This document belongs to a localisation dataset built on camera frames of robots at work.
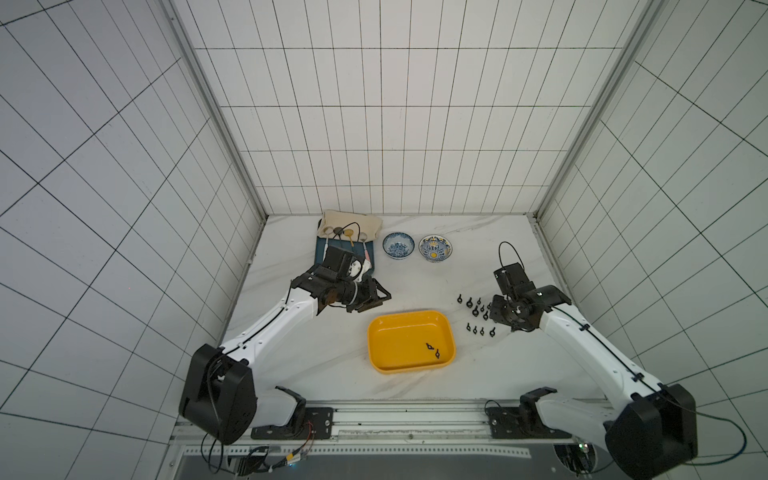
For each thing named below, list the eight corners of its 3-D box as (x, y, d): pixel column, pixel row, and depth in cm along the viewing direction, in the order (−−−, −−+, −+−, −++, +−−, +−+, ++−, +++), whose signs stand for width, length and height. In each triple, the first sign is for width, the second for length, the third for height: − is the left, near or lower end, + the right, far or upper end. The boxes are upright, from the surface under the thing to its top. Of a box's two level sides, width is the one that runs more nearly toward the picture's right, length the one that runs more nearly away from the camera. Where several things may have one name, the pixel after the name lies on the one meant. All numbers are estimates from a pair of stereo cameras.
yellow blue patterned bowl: (419, 262, 106) (420, 256, 103) (417, 241, 113) (418, 234, 110) (452, 262, 106) (453, 256, 103) (448, 241, 113) (450, 234, 110)
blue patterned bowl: (392, 264, 106) (392, 257, 102) (379, 245, 111) (379, 238, 108) (417, 253, 109) (418, 246, 105) (403, 235, 115) (404, 228, 111)
